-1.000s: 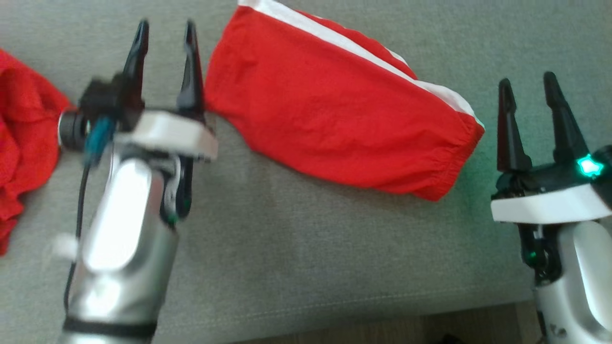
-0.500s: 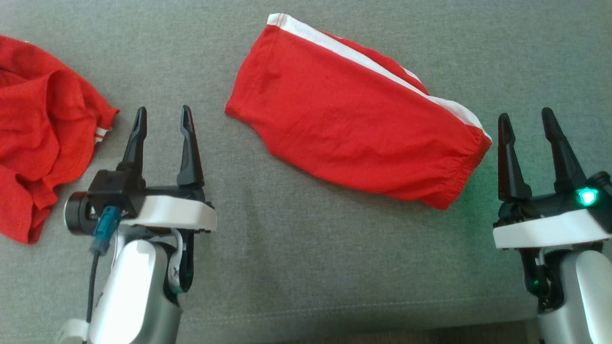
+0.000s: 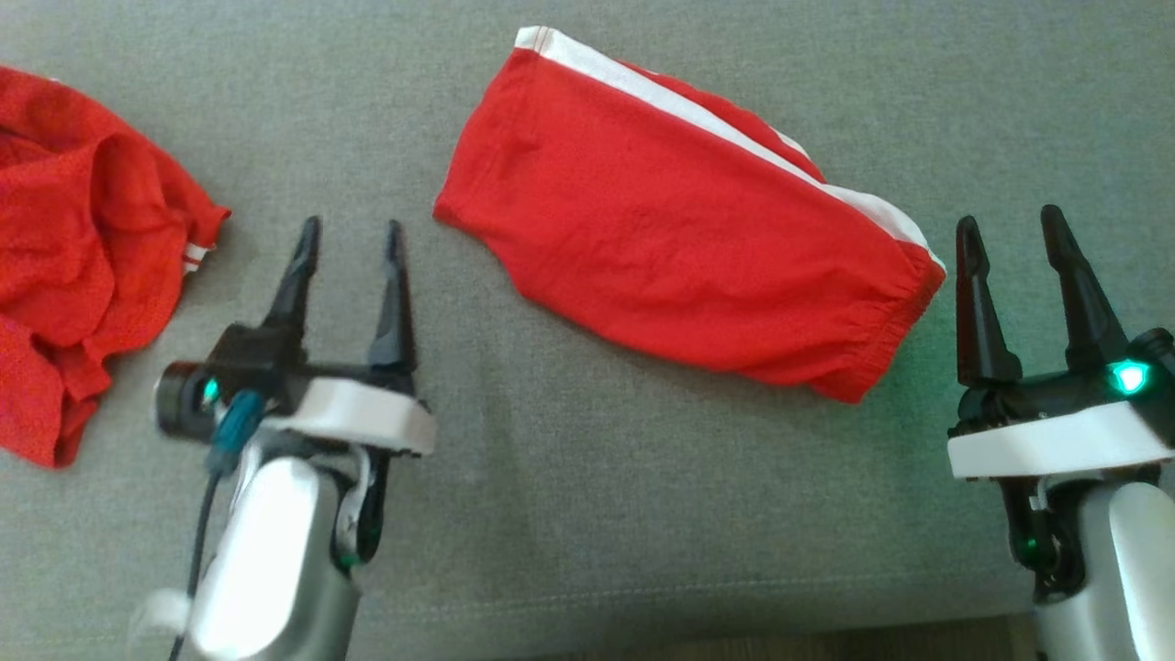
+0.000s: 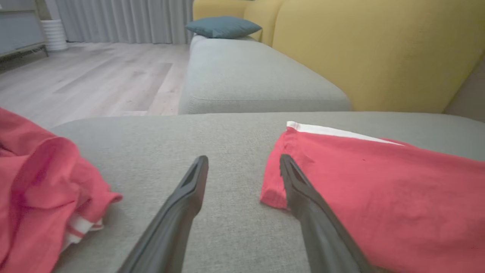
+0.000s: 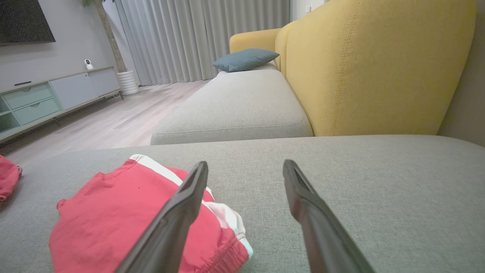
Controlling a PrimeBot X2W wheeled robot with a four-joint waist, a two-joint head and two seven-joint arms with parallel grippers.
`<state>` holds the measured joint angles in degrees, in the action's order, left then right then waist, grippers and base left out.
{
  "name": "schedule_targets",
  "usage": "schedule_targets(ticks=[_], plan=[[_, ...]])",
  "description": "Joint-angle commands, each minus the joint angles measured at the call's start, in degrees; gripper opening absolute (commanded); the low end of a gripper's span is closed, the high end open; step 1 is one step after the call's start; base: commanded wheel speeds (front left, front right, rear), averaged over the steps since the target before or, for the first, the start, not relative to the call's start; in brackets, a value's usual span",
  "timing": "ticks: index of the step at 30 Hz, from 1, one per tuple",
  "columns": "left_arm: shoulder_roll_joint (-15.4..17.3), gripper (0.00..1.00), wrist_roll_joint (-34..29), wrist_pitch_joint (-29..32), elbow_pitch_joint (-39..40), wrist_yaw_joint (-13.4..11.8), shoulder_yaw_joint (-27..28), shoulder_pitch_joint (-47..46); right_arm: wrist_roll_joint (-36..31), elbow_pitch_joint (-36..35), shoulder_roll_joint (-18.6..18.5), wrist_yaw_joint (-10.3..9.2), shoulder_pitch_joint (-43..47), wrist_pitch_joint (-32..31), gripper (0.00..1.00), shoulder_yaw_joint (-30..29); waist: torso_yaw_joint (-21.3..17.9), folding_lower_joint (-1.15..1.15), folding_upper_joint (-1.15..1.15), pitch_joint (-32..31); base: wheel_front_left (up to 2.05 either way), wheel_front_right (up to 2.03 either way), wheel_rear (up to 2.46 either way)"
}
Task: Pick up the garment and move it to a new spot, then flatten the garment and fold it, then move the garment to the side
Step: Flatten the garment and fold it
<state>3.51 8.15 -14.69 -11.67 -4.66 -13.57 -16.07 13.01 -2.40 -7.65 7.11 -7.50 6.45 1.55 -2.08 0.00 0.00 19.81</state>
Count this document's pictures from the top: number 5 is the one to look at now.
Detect black wall television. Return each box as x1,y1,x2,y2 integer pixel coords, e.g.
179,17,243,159
0,0,56,46

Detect yellow sofa armrest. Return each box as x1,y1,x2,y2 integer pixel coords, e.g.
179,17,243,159
229,28,282,53

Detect white ribbed planter pot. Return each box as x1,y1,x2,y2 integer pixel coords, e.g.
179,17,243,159
117,69,140,96

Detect blue throw pillow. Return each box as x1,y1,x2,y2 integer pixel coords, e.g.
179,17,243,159
212,48,280,73

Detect narrow yellow sofa backrest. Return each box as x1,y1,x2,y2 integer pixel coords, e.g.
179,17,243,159
274,21,300,78

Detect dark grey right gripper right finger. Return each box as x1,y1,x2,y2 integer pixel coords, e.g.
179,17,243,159
283,159,375,273

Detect large yellow sofa backrest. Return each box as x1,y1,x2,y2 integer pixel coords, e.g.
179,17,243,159
285,0,477,137

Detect grey and teal TV cabinet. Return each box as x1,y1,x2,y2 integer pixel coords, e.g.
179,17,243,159
0,67,124,144

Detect red jersey with black print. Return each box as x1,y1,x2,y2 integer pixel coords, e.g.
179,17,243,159
0,155,22,202

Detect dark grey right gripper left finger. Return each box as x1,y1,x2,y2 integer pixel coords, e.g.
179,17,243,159
115,161,209,273

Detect grey pleated curtain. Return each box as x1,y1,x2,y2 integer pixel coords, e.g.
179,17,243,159
114,0,291,86

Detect indoor tree trunk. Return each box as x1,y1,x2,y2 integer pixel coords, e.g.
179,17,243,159
83,0,127,73

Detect red shorts with white stripes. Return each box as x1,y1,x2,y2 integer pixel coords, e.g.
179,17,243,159
48,154,253,273

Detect long grey sofa seat cushion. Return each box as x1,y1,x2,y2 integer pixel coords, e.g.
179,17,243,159
150,69,313,146

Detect wide grey sofa seat cushion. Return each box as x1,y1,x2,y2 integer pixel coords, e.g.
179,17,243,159
0,135,485,273

